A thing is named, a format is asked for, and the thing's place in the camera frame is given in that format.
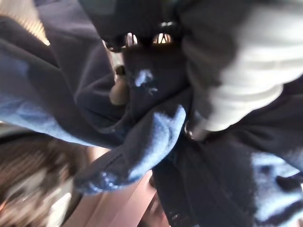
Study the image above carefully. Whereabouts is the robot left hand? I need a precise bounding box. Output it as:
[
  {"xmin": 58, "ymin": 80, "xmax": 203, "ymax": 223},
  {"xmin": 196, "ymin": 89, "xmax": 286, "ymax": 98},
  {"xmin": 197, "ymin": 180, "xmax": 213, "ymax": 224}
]
[{"xmin": 79, "ymin": 0, "xmax": 303, "ymax": 142}]

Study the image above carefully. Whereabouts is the dark blue garment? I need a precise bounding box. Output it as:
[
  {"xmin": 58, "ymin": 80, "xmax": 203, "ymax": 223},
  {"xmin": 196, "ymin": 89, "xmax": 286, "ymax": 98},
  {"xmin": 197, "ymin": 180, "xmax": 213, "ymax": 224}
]
[{"xmin": 0, "ymin": 0, "xmax": 303, "ymax": 227}]

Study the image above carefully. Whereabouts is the brown woven laundry basket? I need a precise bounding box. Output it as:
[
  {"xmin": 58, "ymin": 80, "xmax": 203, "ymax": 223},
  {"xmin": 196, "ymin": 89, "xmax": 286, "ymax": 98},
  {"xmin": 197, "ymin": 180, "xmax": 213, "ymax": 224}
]
[{"xmin": 0, "ymin": 132, "xmax": 95, "ymax": 227}]

